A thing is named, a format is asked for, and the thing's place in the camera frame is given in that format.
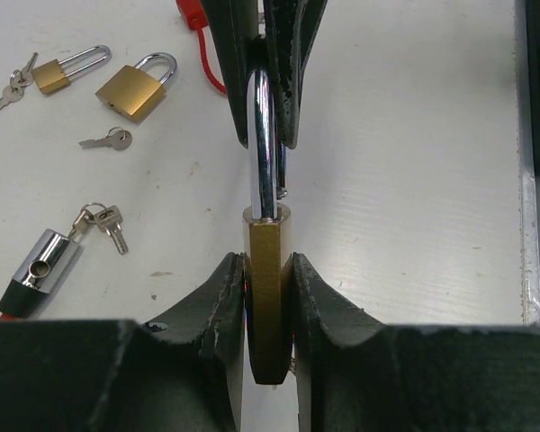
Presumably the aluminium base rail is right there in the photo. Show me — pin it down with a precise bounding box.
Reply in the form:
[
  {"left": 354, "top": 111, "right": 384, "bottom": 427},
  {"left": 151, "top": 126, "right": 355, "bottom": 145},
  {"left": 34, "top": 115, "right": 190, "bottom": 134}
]
[{"left": 515, "top": 1, "right": 540, "bottom": 327}]

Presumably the thick red cable lock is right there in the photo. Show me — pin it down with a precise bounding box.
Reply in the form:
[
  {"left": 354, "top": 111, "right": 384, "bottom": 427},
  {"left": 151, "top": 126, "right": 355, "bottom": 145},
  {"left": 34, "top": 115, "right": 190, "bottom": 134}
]
[{"left": 0, "top": 202, "right": 129, "bottom": 320}]

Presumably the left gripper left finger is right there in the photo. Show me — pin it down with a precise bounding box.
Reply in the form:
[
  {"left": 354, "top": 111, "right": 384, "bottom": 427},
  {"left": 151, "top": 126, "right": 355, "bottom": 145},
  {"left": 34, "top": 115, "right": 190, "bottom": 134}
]
[{"left": 0, "top": 253, "right": 244, "bottom": 431}]

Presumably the small brass padlock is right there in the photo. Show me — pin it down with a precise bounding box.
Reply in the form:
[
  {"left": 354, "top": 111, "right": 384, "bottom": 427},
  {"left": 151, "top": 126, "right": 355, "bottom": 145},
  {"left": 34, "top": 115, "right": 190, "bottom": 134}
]
[{"left": 0, "top": 43, "right": 113, "bottom": 123}]

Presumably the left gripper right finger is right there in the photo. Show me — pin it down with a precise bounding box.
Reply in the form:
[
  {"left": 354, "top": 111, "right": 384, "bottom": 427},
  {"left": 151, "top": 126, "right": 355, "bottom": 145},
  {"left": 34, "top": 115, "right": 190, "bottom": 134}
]
[{"left": 292, "top": 254, "right": 540, "bottom": 431}]

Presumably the red thin-cable padlock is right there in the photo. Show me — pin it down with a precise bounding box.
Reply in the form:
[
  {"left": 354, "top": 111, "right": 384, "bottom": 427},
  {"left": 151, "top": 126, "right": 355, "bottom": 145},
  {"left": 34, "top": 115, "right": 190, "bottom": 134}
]
[{"left": 175, "top": 0, "right": 227, "bottom": 95}]

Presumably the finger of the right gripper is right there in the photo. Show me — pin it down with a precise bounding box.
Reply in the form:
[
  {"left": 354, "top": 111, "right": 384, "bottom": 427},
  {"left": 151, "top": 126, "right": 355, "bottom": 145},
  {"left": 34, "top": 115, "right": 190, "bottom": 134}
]
[
  {"left": 264, "top": 0, "right": 328, "bottom": 149},
  {"left": 202, "top": 0, "right": 258, "bottom": 148}
]

